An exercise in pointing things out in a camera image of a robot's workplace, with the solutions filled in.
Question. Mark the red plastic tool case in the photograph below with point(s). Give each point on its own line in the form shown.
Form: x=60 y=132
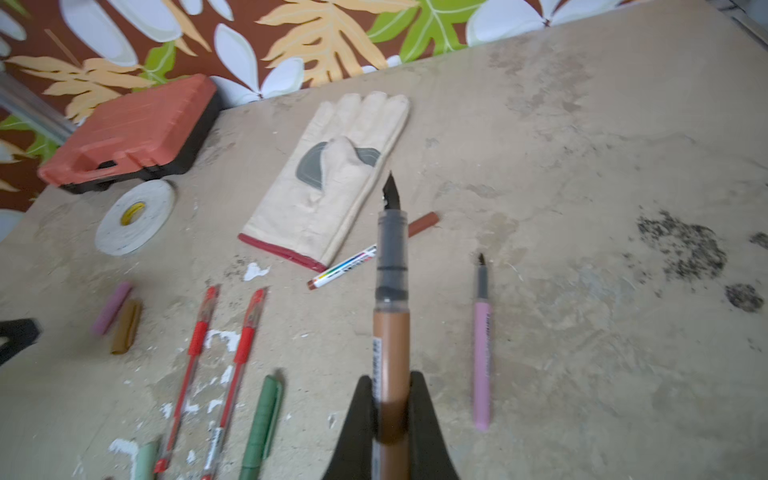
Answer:
x=145 y=135

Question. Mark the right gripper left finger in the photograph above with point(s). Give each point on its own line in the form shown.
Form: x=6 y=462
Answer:
x=352 y=456

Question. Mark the pink pen cap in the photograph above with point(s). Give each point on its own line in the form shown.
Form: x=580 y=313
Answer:
x=109 y=312

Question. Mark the white tape roll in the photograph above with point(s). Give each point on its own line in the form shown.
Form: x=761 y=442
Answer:
x=135 y=218

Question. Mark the red gel pen middle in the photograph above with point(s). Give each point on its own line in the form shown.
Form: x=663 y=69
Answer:
x=194 y=350

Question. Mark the beige work glove far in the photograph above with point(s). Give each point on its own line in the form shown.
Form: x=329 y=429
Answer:
x=309 y=209

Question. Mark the light green pen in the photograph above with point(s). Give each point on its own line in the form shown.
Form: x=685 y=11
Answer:
x=145 y=460

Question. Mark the red gel pen right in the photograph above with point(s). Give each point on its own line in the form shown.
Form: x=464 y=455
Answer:
x=248 y=331

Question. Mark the brown fountain pen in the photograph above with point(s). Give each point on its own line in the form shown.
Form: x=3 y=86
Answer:
x=391 y=341

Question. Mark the brown capped white marker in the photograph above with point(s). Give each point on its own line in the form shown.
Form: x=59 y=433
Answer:
x=416 y=227

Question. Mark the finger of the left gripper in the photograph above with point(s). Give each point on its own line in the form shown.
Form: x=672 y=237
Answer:
x=17 y=335

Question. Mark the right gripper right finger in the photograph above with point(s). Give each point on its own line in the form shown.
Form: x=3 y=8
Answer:
x=429 y=458

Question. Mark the pink fountain pen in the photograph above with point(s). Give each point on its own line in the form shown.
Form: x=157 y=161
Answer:
x=482 y=401

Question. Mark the dark green pen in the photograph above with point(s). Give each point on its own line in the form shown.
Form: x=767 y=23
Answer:
x=262 y=429

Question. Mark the red gel pen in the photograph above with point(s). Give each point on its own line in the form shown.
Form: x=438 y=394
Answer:
x=248 y=331
x=194 y=350

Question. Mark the brown pen cap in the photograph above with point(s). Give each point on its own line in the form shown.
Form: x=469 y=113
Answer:
x=126 y=326

